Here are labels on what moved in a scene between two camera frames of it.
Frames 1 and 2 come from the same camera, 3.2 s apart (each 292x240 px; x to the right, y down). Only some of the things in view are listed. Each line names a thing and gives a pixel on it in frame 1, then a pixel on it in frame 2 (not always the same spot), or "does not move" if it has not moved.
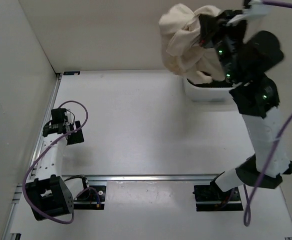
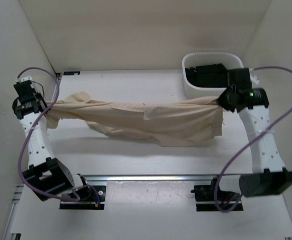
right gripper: (210, 26) to (222, 102)
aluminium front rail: (145, 177) does not move
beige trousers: (182, 52) to (178, 121)
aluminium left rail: (6, 232) does not move
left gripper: (77, 137) to (41, 99)
